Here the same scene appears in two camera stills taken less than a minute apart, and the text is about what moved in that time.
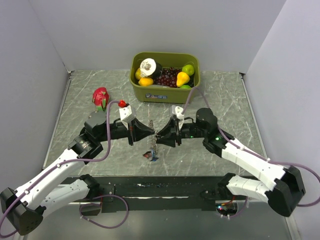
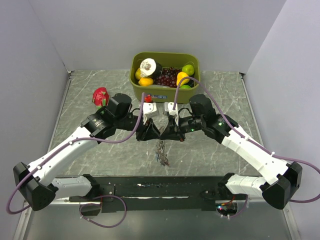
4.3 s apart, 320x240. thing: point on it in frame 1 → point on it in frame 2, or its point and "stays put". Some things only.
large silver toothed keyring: [152, 137] → [161, 154]
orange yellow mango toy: [145, 81] stays put
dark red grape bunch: [168, 77] stays put
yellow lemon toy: [137, 74] stays put
